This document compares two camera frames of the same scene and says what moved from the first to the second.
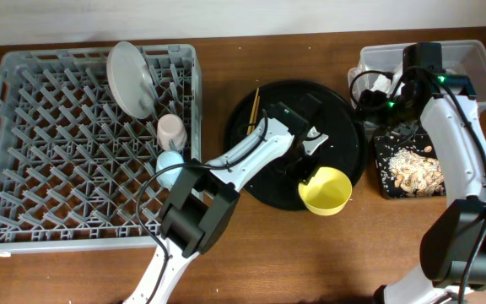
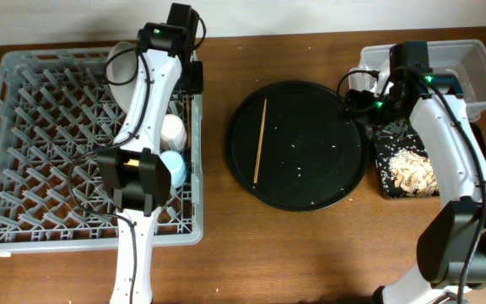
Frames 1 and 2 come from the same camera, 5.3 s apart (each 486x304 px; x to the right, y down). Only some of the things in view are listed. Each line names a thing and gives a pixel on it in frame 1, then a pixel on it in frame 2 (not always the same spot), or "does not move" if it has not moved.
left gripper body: x=300 y=165 -> x=195 y=77
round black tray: x=279 y=186 does not move
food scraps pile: x=415 y=175 does not move
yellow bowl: x=326 y=192 -> x=133 y=162
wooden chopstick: x=256 y=113 -> x=188 y=120
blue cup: x=167 y=159 does not move
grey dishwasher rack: x=63 y=163 does not move
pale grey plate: x=131 y=80 does not move
